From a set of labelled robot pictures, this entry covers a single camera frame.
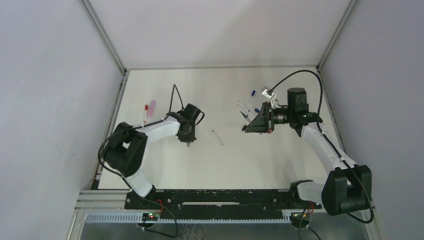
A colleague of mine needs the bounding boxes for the thin white black-tip pen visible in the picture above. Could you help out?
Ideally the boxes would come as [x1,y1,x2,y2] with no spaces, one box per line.
[211,130,224,146]

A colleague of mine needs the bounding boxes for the white pen red end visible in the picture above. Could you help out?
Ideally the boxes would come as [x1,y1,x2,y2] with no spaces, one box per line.
[143,108,148,123]

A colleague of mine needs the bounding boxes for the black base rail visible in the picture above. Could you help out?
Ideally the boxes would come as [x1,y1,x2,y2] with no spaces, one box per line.
[124,189,322,221]

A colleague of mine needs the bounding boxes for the grey pen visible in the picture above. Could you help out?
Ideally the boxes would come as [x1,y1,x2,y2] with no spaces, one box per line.
[240,111,252,124]

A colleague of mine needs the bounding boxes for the camera cable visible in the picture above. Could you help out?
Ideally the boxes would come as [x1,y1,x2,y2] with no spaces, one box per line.
[97,84,206,191]
[268,69,375,224]

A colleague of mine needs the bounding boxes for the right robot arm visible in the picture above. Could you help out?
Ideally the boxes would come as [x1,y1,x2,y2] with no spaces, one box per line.
[242,87,374,216]

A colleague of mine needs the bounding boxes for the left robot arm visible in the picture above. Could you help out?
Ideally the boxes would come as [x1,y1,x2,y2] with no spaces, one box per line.
[98,103,205,198]

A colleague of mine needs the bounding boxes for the right camera cable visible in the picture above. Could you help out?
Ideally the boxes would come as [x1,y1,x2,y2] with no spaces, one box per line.
[268,69,375,224]

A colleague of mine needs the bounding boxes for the left camera cable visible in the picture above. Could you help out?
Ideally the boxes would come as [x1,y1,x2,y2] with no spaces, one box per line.
[97,84,206,191]

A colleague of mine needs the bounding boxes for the aluminium frame rails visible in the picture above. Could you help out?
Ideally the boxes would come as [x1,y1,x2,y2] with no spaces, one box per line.
[66,189,384,240]

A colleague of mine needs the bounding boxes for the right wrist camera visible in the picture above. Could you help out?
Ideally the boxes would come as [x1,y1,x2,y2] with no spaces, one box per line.
[262,86,277,108]

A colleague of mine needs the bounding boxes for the pink highlighter pen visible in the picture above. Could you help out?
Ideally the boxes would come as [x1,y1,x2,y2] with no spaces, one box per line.
[146,100,157,118]

